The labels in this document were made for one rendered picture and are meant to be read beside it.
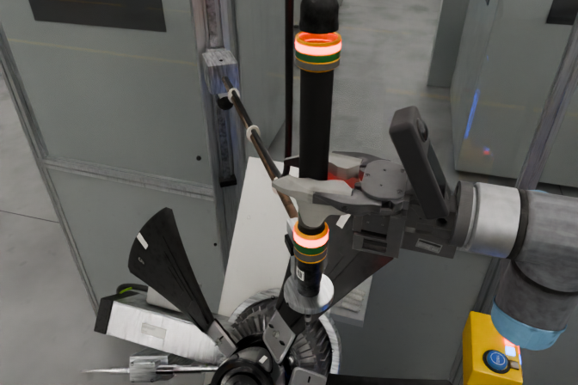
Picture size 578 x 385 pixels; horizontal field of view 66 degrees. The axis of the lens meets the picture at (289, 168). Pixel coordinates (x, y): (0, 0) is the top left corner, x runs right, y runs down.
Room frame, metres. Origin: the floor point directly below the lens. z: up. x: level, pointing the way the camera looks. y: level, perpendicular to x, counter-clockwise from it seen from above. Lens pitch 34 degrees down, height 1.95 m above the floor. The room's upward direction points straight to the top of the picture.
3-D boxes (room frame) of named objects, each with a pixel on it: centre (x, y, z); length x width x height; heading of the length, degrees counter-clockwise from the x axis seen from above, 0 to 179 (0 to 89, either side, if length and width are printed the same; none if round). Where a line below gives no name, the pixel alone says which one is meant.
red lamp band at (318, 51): (0.41, -0.03, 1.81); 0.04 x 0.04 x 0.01
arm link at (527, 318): (0.35, -0.29, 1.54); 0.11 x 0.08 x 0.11; 156
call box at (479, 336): (0.59, -0.46, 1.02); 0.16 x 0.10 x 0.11; 163
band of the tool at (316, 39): (0.41, -0.03, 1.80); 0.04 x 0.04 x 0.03
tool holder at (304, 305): (0.42, -0.02, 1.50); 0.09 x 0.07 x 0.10; 18
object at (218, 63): (1.01, 0.17, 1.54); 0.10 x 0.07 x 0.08; 18
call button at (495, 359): (0.55, -0.45, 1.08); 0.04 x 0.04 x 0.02
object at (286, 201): (0.70, 0.07, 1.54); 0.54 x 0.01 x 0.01; 18
